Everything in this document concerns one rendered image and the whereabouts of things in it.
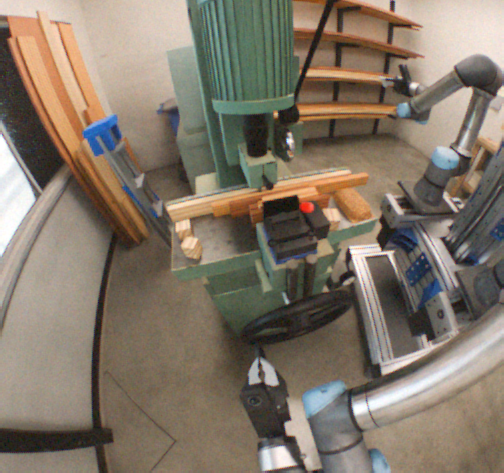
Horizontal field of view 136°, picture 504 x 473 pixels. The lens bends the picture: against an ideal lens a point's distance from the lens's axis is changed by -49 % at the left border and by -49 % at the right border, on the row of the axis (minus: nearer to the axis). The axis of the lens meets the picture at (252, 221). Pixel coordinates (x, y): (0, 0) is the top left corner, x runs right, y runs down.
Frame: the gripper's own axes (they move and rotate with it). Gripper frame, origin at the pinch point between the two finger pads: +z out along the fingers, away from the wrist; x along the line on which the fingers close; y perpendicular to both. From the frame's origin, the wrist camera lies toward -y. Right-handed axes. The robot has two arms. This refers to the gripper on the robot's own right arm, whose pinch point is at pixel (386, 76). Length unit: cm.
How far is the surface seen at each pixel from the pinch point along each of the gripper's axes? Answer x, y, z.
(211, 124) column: -101, -1, -31
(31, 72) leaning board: -198, -68, 38
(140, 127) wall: -196, 30, 175
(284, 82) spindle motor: -85, -13, -56
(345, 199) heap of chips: -70, 22, -57
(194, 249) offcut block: -114, 15, -63
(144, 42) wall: -149, -66, 175
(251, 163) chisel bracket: -95, 4, -53
